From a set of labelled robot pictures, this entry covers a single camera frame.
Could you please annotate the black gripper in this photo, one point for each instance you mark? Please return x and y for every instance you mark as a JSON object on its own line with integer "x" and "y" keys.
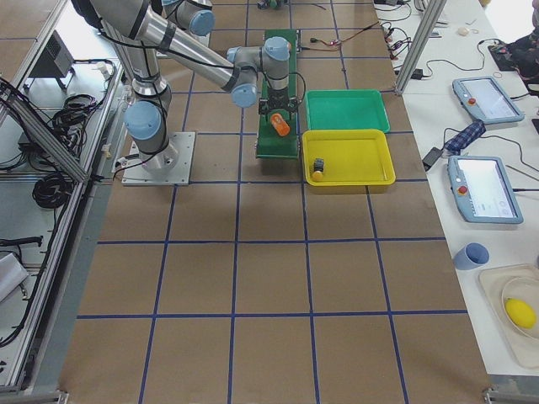
{"x": 277, "y": 95}

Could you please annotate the orange cylinder with label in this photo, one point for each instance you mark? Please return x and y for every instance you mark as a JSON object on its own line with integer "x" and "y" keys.
{"x": 279, "y": 124}

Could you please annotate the yellow push button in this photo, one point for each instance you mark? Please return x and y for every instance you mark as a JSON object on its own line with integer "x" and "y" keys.
{"x": 317, "y": 174}

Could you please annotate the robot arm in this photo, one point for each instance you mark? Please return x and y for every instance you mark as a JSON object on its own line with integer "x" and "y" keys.
{"x": 260, "y": 76}
{"x": 194, "y": 16}

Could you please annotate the green conveyor belt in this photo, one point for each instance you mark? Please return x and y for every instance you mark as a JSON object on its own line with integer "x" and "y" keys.
{"x": 269, "y": 144}

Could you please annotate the green plastic tray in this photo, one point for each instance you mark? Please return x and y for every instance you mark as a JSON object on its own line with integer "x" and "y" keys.
{"x": 347, "y": 109}

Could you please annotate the yellow plastic tray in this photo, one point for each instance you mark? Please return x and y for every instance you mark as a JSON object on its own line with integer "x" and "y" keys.
{"x": 351, "y": 157}

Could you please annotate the black power adapter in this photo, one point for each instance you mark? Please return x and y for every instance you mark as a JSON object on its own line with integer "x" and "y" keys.
{"x": 431, "y": 158}

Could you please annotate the folded blue plaid umbrella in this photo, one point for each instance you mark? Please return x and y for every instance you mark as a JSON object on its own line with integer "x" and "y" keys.
{"x": 465, "y": 138}

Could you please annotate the far teach pendant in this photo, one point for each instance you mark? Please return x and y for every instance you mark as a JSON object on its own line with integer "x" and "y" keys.
{"x": 484, "y": 99}

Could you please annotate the teach pendant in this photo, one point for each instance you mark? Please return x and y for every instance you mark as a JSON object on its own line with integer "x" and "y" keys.
{"x": 484, "y": 99}
{"x": 482, "y": 190}

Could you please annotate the near teach pendant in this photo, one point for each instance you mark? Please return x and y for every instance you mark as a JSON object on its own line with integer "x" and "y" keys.
{"x": 482, "y": 190}

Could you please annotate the blue cup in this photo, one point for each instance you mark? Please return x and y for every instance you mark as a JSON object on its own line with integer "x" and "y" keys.
{"x": 471, "y": 256}

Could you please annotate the white bowl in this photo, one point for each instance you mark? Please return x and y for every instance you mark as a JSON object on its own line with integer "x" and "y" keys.
{"x": 526, "y": 289}

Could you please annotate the yellow lemon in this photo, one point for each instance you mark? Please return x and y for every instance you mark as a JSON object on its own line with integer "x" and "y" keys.
{"x": 520, "y": 313}

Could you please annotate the beige tray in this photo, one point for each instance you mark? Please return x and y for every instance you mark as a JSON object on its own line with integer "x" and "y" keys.
{"x": 524, "y": 349}

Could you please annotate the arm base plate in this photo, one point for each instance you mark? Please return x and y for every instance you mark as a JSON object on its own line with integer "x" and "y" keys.
{"x": 171, "y": 166}

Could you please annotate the aluminium frame post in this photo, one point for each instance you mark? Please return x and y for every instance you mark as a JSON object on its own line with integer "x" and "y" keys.
{"x": 423, "y": 32}

